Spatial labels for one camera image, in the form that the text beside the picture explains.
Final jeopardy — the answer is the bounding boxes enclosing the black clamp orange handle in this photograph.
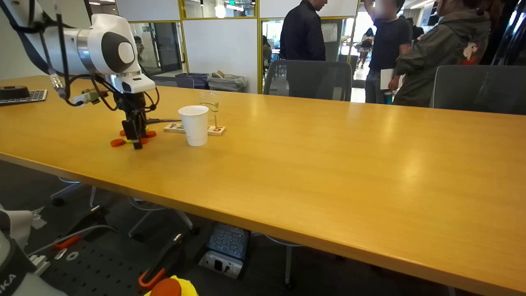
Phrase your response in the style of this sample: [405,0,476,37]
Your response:
[137,231,186,292]

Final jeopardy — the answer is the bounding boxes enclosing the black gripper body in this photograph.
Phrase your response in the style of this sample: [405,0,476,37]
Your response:
[119,90,150,125]

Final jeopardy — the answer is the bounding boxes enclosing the small red handled tool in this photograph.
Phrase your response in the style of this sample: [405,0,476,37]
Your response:
[53,235,83,253]

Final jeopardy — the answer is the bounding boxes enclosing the grey storage bin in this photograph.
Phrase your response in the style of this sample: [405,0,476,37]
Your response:
[206,72,252,93]

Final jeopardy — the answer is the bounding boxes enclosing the dark blue storage bin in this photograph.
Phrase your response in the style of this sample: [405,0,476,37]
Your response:
[175,70,213,90]

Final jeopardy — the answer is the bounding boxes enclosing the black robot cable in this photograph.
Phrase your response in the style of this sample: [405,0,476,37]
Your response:
[0,0,162,113]

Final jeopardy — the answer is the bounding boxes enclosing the man in dark jacket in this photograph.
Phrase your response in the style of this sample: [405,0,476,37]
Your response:
[278,0,329,62]

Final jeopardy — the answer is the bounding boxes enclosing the yellow black handled scissors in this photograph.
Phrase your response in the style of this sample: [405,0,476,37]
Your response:
[145,115,183,125]

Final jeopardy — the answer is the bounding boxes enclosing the grey mesh chair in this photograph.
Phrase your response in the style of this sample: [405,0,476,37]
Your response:
[430,64,526,116]
[263,57,356,102]

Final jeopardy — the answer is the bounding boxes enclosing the white paper cup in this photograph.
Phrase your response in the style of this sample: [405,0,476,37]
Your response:
[176,103,211,148]

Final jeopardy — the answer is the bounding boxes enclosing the woman in olive jacket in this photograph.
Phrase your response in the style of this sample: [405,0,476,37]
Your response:
[393,0,495,108]

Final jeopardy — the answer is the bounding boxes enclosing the yellow framed glass partition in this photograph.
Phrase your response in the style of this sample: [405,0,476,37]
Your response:
[117,0,364,95]

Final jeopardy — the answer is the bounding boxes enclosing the grey laptop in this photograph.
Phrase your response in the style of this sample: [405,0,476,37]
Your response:
[0,88,50,108]

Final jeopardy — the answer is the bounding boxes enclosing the clear plastic cup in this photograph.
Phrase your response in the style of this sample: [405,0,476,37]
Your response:
[203,90,222,133]

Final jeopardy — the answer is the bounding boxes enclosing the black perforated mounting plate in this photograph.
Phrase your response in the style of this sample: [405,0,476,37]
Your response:
[27,215,188,296]

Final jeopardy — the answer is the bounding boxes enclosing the grey blue box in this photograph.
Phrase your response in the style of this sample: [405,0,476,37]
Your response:
[206,222,254,263]

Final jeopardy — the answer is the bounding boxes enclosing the flat black device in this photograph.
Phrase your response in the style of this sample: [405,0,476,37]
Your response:
[0,85,33,102]

